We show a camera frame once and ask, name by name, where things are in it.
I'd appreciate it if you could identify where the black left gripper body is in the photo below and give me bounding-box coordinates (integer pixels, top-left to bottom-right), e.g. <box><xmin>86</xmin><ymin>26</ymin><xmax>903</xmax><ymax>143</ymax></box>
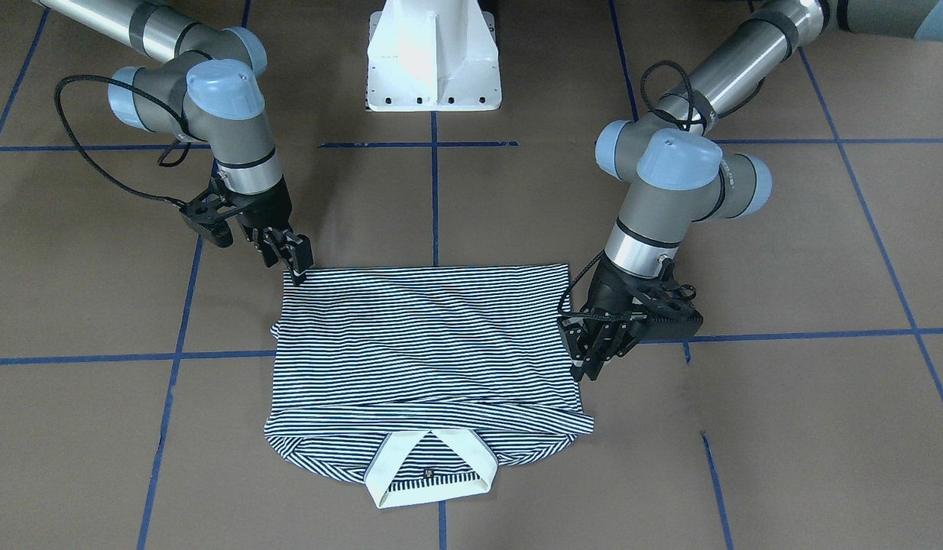
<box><xmin>556</xmin><ymin>255</ymin><xmax>656</xmax><ymax>359</ymax></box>

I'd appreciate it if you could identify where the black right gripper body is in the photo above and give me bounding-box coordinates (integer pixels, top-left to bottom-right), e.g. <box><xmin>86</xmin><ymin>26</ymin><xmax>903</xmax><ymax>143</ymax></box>
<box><xmin>227</xmin><ymin>177</ymin><xmax>291</xmax><ymax>248</ymax></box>

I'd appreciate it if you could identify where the navy white striped polo shirt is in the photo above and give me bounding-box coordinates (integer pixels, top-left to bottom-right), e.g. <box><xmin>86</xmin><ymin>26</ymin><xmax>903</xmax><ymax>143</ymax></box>
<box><xmin>263</xmin><ymin>264</ymin><xmax>595</xmax><ymax>509</ymax></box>

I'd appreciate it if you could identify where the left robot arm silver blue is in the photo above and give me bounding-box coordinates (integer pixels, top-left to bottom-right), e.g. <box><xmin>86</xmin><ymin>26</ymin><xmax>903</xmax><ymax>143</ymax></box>
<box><xmin>558</xmin><ymin>1</ymin><xmax>943</xmax><ymax>380</ymax></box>

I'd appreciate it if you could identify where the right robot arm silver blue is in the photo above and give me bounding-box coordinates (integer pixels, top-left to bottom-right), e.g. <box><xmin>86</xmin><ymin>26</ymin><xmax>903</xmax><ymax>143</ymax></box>
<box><xmin>43</xmin><ymin>1</ymin><xmax>313</xmax><ymax>285</ymax></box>

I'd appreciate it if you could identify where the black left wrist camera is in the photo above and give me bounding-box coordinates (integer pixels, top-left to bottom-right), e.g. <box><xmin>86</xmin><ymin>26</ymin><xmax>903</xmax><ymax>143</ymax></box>
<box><xmin>632</xmin><ymin>264</ymin><xmax>705</xmax><ymax>341</ymax></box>

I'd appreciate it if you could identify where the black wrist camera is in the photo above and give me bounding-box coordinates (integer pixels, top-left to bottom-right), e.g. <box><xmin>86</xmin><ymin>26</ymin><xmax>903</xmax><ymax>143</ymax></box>
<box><xmin>179</xmin><ymin>189</ymin><xmax>234</xmax><ymax>248</ymax></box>
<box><xmin>632</xmin><ymin>264</ymin><xmax>705</xmax><ymax>341</ymax></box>

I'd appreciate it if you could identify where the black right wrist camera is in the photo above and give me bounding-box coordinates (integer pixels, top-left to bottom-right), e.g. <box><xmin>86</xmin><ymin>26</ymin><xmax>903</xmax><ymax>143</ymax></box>
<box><xmin>179</xmin><ymin>189</ymin><xmax>234</xmax><ymax>248</ymax></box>

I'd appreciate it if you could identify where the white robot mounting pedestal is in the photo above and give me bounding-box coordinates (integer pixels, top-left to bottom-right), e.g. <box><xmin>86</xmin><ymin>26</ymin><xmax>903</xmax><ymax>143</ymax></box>
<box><xmin>365</xmin><ymin>1</ymin><xmax>503</xmax><ymax>112</ymax></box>

